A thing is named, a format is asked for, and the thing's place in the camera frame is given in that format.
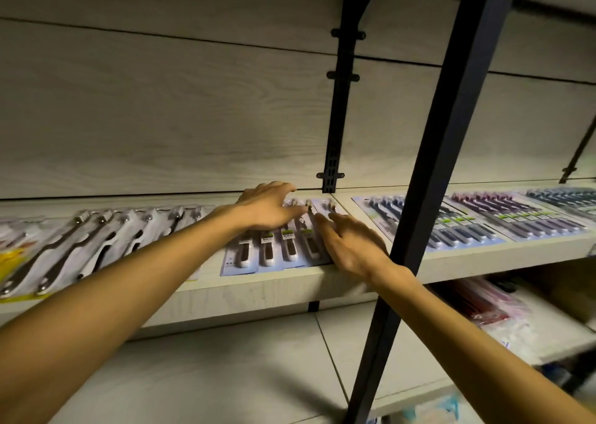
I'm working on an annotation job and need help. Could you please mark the person's left hand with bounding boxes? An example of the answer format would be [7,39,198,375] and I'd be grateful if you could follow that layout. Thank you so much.
[234,181,309,232]

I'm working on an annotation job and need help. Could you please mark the person's right hand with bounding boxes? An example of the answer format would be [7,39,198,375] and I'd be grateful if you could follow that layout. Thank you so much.
[311,212,390,284]

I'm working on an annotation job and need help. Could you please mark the white brown toothbrush blister pack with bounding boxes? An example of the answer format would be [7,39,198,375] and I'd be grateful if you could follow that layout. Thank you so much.
[219,198,349,278]

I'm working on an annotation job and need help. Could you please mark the person's right forearm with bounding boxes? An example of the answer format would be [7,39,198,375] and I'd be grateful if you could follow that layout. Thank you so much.
[372,255,596,424]

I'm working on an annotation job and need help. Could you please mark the person's left forearm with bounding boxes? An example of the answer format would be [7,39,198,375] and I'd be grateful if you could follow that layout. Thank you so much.
[0,203,252,424]

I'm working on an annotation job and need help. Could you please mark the light wooden shelf board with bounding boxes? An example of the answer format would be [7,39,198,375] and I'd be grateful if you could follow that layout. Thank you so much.
[0,191,373,329]
[332,184,596,286]
[315,275,596,417]

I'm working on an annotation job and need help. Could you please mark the blue grey toothbrush blister pack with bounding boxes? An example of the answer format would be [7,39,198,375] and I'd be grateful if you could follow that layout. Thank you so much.
[351,194,509,253]

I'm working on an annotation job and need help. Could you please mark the red toothbrush packs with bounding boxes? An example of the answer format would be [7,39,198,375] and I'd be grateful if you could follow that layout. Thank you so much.
[445,277,532,328]

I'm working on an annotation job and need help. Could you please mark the purple toothbrush blister pack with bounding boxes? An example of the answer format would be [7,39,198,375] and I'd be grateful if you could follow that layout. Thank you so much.
[444,190,590,243]

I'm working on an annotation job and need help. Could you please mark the pale blue packets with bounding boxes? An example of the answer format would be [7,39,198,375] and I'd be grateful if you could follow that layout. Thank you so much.
[400,391,472,424]

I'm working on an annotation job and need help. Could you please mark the white plastic packets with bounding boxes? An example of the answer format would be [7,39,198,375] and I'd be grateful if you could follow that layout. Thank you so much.
[482,316,546,361]

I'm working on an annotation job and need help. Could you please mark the dark blue toothbrush blister pack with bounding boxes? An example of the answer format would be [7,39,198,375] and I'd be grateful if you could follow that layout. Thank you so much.
[521,186,596,223]

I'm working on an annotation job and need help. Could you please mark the yellow blister pack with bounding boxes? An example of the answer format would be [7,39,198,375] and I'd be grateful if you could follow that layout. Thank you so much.
[0,219,29,278]

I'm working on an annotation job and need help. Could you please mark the black slotted wall upright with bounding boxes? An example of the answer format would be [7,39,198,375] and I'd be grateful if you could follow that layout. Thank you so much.
[316,0,388,194]

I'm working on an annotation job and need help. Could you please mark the black metal shelf post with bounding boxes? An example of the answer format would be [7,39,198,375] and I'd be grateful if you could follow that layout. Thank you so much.
[344,0,523,424]

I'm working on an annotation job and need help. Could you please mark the black shelf support bracket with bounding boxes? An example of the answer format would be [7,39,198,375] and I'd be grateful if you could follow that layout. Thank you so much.
[558,114,596,185]

